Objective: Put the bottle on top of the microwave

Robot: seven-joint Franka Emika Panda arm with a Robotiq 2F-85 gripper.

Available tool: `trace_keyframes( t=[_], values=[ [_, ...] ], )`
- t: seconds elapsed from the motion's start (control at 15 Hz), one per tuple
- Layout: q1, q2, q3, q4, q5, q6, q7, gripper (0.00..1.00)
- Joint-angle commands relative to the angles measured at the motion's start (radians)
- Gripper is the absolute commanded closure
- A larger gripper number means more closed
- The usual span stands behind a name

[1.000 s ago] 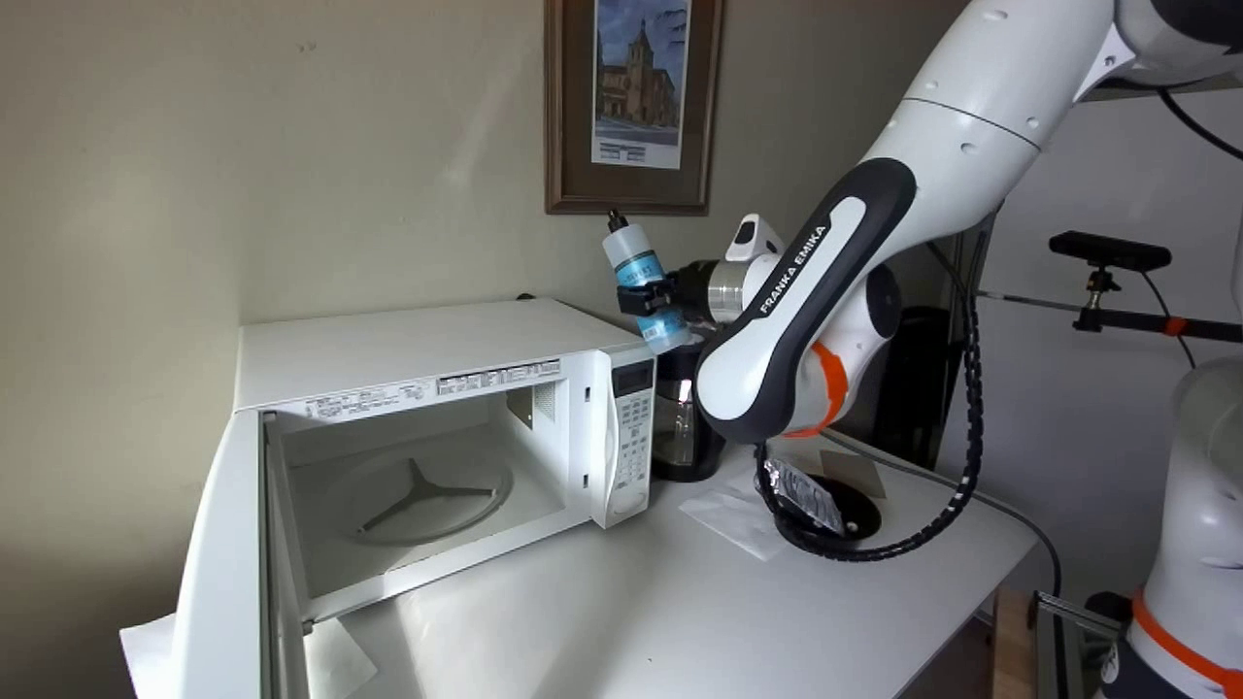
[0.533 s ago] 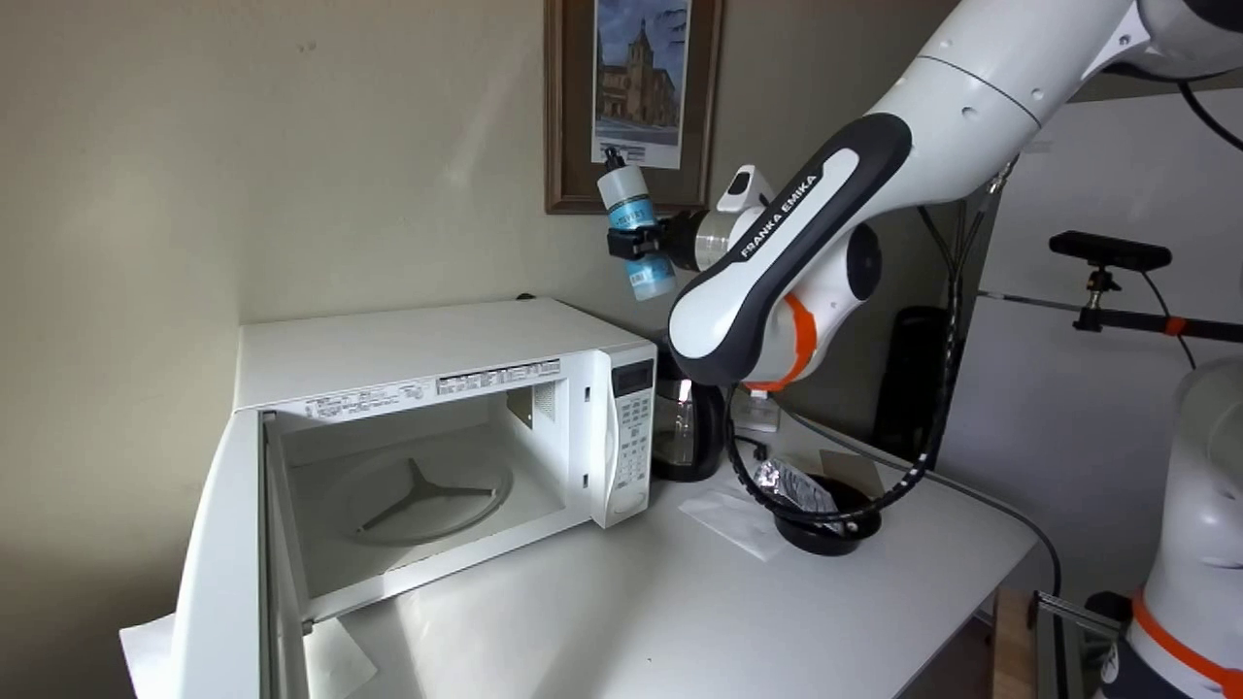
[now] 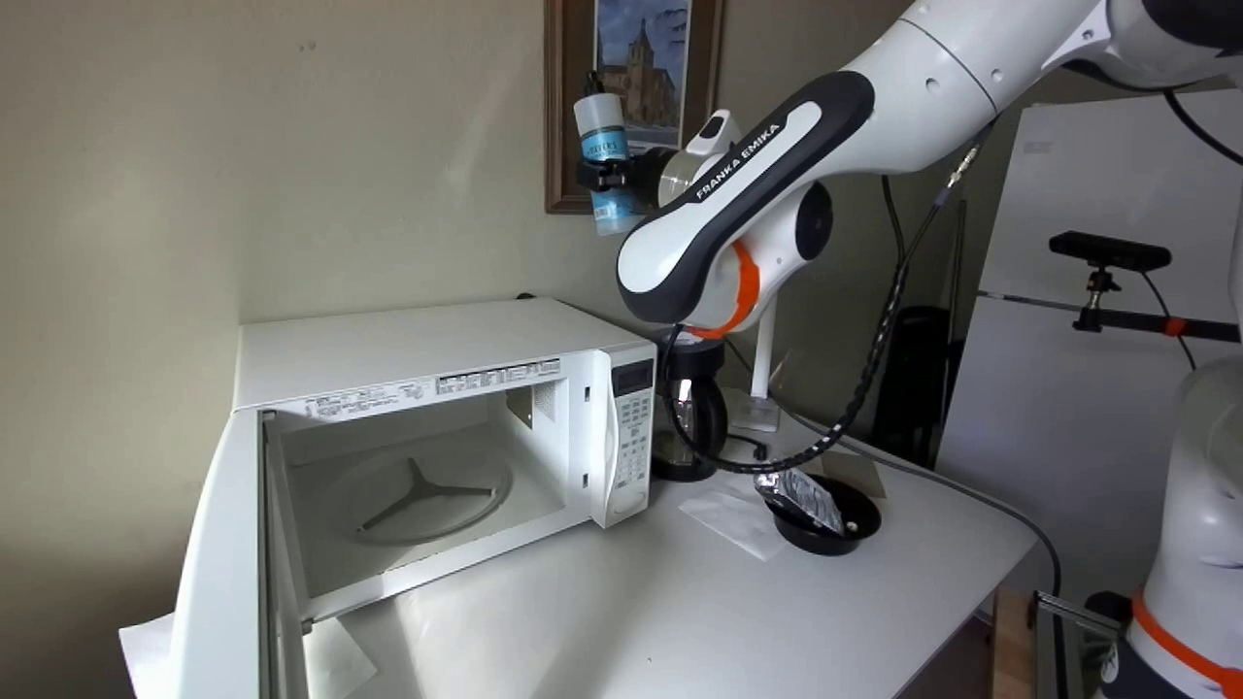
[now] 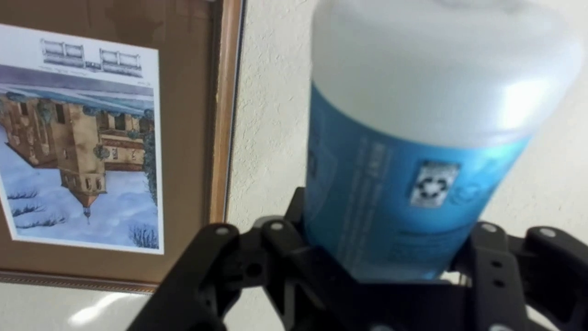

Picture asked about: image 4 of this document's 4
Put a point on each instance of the brown framed building picture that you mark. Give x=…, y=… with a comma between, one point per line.
x=184, y=121

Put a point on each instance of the blue label plastic bottle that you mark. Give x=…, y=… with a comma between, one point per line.
x=415, y=152

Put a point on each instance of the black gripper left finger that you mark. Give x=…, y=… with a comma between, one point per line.
x=245, y=275

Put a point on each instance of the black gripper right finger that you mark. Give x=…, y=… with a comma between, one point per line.
x=526, y=275

